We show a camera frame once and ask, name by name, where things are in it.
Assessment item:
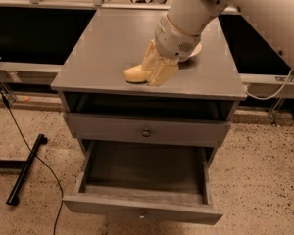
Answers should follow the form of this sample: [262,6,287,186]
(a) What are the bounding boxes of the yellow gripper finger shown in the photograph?
[146,55,179,86]
[142,39,157,71]

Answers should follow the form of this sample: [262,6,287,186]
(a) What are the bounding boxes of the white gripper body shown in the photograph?
[154,14,201,62]

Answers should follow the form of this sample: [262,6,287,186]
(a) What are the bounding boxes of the yellow sponge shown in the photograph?
[123,65,151,84]

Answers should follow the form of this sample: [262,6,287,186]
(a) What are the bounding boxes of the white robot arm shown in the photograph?
[142,0,294,86]

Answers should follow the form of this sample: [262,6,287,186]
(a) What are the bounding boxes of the grey wooden drawer cabinet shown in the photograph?
[51,8,248,168]

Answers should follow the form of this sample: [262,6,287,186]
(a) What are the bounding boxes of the closed upper grey drawer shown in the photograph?
[64,113,230,147]

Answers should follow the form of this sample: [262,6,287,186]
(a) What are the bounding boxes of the open lower grey drawer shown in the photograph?
[64,141,222,225]

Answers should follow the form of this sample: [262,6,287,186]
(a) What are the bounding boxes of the white paper bowl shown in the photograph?
[186,43,202,60]

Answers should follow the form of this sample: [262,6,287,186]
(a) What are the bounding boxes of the black metal stand leg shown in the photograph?
[0,134,48,206]

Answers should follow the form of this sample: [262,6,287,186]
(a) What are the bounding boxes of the grey metal rail frame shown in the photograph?
[0,0,294,100]

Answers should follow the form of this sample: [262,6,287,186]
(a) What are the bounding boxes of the white cable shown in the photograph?
[244,69,294,102]

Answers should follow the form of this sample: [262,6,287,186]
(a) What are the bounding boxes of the black floor cable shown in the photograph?
[0,81,65,235]

